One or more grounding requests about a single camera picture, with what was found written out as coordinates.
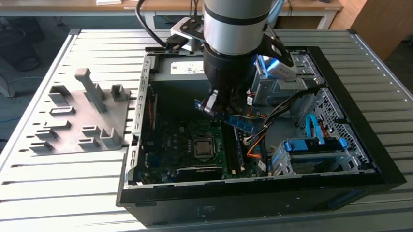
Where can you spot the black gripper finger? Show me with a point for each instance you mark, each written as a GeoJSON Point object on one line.
{"type": "Point", "coordinates": [212, 104]}
{"type": "Point", "coordinates": [236, 99]}

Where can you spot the blue RAM stick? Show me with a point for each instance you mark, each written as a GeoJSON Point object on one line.
{"type": "Point", "coordinates": [240, 123]}
{"type": "Point", "coordinates": [238, 149]}

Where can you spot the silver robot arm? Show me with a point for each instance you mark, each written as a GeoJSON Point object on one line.
{"type": "Point", "coordinates": [236, 29]}

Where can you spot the blue drive latch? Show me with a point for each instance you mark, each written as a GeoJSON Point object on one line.
{"type": "Point", "coordinates": [262, 68]}

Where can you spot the grey power supply unit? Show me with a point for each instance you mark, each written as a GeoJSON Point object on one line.
{"type": "Point", "coordinates": [181, 82]}

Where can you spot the grey metal drive cage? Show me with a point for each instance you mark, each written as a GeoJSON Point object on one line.
{"type": "Point", "coordinates": [290, 87]}

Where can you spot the silver CPU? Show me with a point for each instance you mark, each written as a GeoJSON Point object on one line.
{"type": "Point", "coordinates": [204, 147]}

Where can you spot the green motherboard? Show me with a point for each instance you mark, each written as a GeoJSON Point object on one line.
{"type": "Point", "coordinates": [174, 145]}

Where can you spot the hard disk in blue carrier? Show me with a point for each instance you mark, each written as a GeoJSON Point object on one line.
{"type": "Point", "coordinates": [300, 145]}

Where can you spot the black graphics card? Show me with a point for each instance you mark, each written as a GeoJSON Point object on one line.
{"type": "Point", "coordinates": [200, 172]}

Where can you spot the grey metal disk bay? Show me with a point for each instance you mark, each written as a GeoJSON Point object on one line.
{"type": "Point", "coordinates": [322, 159]}

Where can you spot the grey parts rack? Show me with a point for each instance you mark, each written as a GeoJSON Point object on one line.
{"type": "Point", "coordinates": [81, 120]}

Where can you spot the black PC case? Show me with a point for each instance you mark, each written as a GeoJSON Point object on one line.
{"type": "Point", "coordinates": [258, 200]}

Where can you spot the wooden cabinet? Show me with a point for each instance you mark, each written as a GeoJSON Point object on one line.
{"type": "Point", "coordinates": [381, 24]}

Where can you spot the wooden desk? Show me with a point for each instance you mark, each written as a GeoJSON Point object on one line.
{"type": "Point", "coordinates": [65, 6]}

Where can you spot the dark office chair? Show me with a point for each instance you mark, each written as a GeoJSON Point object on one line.
{"type": "Point", "coordinates": [19, 43]}

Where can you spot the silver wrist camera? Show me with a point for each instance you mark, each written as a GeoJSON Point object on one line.
{"type": "Point", "coordinates": [190, 43]}
{"type": "Point", "coordinates": [284, 71]}

